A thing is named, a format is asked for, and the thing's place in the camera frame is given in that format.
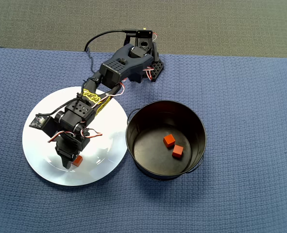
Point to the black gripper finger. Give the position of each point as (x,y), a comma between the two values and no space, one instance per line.
(76,154)
(66,163)

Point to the red cube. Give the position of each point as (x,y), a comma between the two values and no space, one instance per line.
(169,140)
(177,151)
(79,161)

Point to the white round plate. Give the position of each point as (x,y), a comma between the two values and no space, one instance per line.
(97,170)

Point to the black metal pot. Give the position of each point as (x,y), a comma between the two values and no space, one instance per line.
(153,167)

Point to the blue woven cloth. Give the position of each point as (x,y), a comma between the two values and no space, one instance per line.
(230,194)

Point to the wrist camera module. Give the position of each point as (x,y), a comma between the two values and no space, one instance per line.
(37,121)

